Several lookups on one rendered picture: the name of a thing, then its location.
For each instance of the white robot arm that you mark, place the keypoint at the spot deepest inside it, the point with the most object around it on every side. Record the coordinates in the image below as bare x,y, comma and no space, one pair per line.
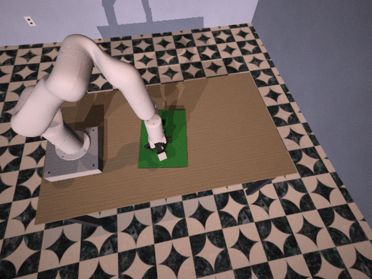
69,80

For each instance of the green turf mat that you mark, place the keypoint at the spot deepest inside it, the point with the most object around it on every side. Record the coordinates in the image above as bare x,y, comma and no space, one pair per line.
174,126

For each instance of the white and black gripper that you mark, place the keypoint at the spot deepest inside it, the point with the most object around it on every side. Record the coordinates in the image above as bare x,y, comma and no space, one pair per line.
151,145

